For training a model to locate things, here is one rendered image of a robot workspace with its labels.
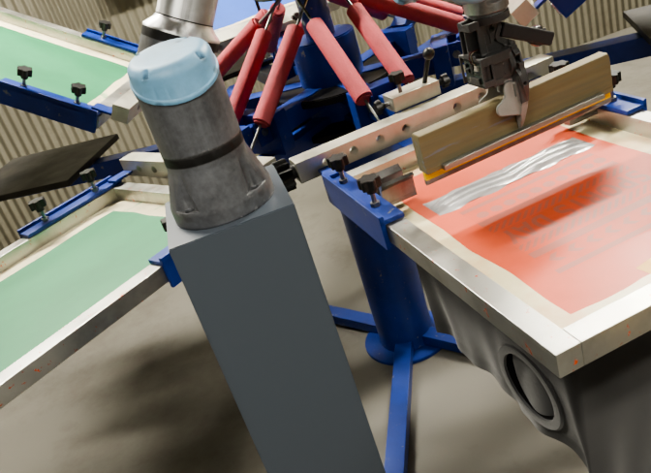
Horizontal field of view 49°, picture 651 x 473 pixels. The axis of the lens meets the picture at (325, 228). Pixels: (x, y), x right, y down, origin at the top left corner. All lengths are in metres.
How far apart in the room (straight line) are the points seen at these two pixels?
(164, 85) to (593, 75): 0.81
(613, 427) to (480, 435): 1.06
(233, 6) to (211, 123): 2.01
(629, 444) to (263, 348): 0.61
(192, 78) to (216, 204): 0.17
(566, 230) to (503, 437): 1.10
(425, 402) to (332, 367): 1.31
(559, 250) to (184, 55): 0.65
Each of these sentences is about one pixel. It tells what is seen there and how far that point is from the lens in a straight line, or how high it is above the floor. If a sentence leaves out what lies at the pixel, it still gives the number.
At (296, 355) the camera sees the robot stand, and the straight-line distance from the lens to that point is 1.07.
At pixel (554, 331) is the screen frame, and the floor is 0.99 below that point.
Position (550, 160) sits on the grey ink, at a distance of 1.47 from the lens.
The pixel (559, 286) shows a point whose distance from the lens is 1.10.
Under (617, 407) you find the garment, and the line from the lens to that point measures 1.20.
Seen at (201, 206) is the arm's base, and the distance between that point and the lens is 0.97.
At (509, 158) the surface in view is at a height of 0.95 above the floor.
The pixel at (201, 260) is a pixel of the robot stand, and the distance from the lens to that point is 0.97.
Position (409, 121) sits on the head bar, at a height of 1.03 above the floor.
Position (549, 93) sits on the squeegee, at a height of 1.12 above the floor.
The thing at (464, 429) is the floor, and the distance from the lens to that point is 2.27.
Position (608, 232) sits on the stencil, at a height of 0.95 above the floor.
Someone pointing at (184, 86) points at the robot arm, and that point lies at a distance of 0.93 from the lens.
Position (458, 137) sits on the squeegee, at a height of 1.11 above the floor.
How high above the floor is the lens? 1.58
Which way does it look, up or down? 26 degrees down
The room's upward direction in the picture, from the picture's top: 18 degrees counter-clockwise
